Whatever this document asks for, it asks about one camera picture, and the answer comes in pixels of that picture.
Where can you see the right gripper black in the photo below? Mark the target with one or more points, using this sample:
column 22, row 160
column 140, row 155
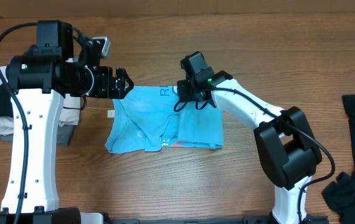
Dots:
column 183, row 87

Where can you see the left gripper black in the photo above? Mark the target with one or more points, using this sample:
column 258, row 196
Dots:
column 105, row 89

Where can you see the light blue t-shirt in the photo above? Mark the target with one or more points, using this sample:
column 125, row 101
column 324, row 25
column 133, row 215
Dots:
column 145, row 120

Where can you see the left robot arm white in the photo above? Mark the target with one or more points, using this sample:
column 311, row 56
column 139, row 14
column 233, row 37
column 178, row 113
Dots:
column 62, row 62

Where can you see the folded beige garment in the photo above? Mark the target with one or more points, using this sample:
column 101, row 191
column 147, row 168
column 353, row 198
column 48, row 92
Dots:
column 67, row 117

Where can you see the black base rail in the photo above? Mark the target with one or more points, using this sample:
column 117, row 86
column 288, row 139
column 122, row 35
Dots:
column 244, row 220

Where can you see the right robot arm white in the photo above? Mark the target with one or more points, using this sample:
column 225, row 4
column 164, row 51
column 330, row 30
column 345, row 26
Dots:
column 285, row 143

